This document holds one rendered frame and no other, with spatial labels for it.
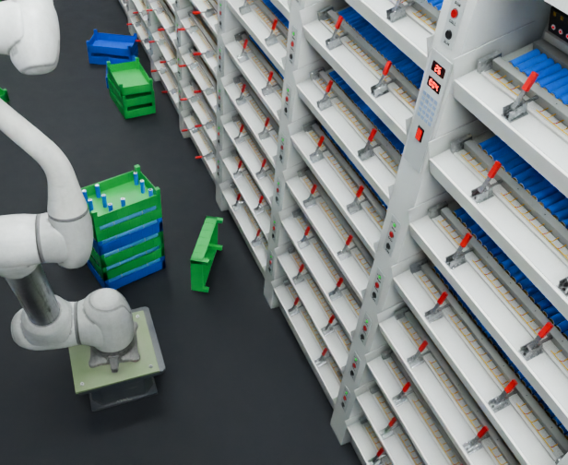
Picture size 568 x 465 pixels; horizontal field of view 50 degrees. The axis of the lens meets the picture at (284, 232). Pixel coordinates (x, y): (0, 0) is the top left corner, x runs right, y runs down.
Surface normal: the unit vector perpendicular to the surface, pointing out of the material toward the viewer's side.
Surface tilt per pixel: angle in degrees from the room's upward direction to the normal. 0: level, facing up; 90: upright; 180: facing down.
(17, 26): 51
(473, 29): 90
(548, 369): 19
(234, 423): 0
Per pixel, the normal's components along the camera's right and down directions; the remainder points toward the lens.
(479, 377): -0.21, -0.62
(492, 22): 0.39, 0.66
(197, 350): 0.08, -0.73
